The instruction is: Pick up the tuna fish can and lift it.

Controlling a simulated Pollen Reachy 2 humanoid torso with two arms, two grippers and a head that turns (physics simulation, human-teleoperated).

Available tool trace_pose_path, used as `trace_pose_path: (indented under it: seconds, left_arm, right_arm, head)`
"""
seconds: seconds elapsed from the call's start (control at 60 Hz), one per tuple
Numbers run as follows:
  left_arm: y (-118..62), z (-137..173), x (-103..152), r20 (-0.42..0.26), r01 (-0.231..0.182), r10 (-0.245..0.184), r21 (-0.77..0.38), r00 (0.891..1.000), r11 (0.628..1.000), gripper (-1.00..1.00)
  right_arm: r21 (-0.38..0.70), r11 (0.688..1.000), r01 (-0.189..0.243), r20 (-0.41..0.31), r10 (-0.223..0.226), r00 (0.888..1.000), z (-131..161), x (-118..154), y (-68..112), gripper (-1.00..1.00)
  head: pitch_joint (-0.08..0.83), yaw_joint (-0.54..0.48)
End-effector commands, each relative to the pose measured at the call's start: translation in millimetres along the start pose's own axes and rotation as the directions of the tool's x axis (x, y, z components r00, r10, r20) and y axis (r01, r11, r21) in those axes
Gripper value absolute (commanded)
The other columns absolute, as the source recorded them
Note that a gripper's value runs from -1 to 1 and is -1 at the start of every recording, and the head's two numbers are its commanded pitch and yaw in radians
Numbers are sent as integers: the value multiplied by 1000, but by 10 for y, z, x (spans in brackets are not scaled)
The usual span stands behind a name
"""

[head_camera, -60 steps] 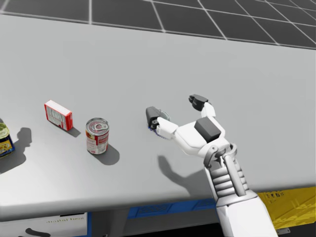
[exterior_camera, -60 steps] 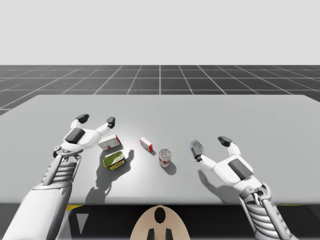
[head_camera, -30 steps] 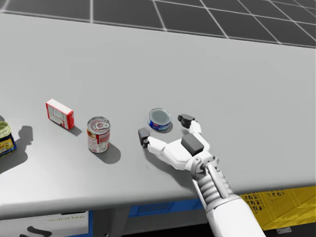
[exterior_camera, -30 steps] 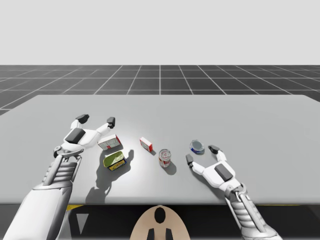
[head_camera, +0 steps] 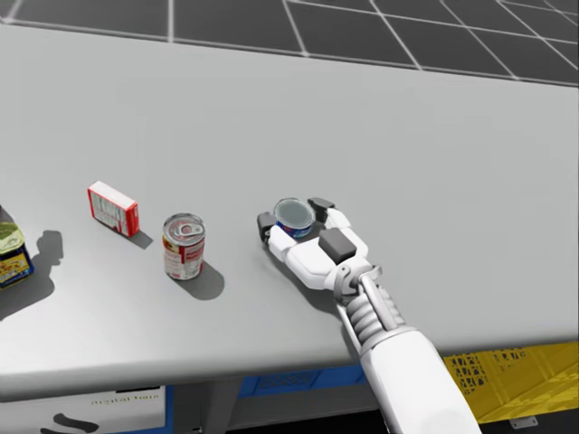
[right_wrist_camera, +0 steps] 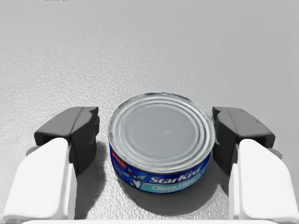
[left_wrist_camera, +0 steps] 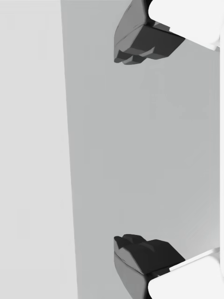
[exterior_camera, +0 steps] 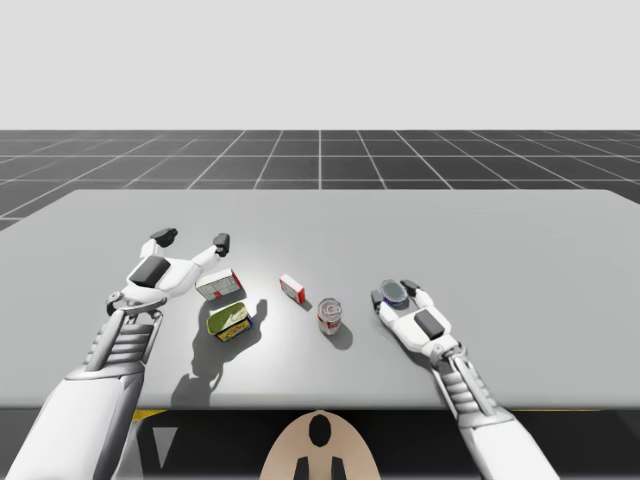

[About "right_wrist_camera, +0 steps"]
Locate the blue flat can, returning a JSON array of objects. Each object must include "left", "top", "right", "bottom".
[{"left": 107, "top": 92, "right": 216, "bottom": 195}]

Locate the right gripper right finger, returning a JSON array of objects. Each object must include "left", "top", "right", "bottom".
[{"left": 212, "top": 106, "right": 299, "bottom": 222}]

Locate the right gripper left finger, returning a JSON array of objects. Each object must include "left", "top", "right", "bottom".
[{"left": 1, "top": 106, "right": 100, "bottom": 222}]

